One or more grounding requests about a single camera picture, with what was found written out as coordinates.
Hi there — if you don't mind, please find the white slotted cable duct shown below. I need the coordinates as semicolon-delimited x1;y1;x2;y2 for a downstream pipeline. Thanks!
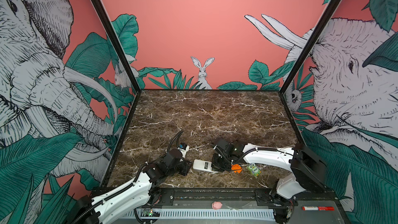
124;208;275;222

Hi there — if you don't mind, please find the black corner frame post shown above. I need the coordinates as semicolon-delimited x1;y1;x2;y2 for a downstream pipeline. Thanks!
77;0;141;93
279;0;358;94

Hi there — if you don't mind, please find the black corner frame post left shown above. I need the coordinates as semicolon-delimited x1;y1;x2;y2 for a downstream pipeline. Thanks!
77;0;141;93

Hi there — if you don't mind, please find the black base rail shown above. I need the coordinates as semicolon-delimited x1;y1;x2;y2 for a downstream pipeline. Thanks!
90;187;340;207

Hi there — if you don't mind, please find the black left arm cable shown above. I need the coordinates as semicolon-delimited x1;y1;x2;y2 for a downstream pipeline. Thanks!
166;130;184;153

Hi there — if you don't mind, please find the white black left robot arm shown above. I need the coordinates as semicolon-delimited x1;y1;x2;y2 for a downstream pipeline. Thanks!
65;145;192;224

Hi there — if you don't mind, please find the white red remote control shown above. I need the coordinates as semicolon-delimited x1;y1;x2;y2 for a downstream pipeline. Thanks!
192;159;216;173

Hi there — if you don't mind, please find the red white marker pen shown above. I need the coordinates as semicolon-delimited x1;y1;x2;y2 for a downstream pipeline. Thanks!
302;206;335;211

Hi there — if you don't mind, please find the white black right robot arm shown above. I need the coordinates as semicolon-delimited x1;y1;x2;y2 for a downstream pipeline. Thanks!
212;138;326;201

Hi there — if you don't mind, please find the orange toy brick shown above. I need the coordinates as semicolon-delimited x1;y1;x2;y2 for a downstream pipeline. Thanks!
231;164;243;173

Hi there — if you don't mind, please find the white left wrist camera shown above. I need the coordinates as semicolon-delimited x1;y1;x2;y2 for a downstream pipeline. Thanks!
177;143;190;158

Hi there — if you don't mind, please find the black corner frame post right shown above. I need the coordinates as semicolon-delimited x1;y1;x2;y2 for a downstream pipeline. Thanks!
279;0;358;94

